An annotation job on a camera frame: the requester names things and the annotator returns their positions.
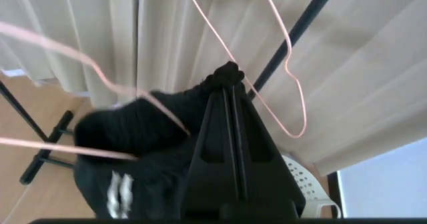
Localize white laundry basket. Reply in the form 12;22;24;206
282;154;342;219

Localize black clothes rack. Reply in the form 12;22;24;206
0;0;343;186

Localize black shorts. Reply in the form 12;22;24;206
73;61;246;220

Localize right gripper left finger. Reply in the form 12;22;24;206
179;87;240;219

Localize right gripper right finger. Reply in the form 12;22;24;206
233;85;307;219

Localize beige curtain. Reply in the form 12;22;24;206
0;0;427;177

